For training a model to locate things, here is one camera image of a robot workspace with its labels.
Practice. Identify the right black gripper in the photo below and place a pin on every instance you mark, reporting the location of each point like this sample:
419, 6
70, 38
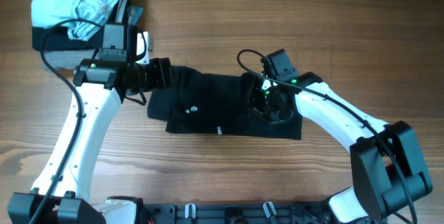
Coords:
254, 104

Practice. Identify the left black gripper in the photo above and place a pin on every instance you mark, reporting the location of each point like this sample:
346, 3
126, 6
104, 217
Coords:
162, 74

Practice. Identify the black t-shirt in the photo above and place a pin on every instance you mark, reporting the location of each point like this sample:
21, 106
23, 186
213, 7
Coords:
214, 104

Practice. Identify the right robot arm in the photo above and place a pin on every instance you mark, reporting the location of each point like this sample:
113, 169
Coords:
389, 172

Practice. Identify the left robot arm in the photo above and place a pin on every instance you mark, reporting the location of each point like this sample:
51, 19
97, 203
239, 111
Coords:
61, 193

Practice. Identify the grey folded garment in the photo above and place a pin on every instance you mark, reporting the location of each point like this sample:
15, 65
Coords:
70, 59

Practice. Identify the black folded garment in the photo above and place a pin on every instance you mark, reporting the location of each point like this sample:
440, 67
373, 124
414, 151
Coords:
58, 40

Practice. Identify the light blue folded garment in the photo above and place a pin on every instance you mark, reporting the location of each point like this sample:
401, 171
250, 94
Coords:
47, 13

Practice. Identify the right white rail clip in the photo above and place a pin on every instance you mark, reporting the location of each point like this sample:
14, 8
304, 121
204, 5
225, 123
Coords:
270, 211

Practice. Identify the white rail clip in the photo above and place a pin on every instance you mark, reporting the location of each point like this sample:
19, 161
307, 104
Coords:
190, 211
270, 211

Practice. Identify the left white rail clip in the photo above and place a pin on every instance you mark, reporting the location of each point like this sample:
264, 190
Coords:
190, 211

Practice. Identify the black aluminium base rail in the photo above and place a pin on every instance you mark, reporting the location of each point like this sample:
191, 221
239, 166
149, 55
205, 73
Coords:
293, 213

